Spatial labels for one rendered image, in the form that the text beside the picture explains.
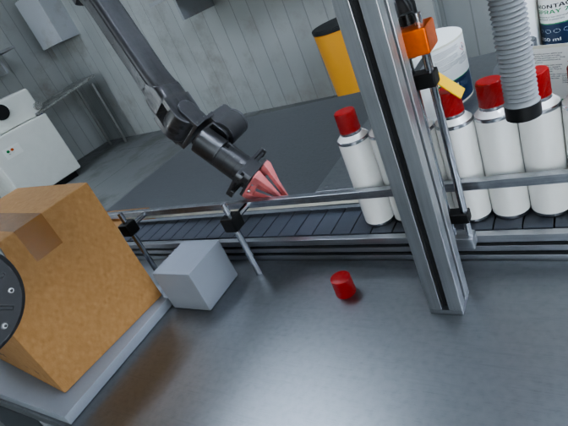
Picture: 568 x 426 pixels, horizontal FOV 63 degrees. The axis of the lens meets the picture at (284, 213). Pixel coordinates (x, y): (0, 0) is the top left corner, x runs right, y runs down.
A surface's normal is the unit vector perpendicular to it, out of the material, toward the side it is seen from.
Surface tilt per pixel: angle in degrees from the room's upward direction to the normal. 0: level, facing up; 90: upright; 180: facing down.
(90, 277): 90
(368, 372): 0
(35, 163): 90
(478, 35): 90
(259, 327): 0
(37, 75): 90
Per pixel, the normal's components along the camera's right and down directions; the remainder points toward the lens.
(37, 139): 0.78, -0.01
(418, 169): -0.44, 0.58
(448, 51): 0.36, 0.33
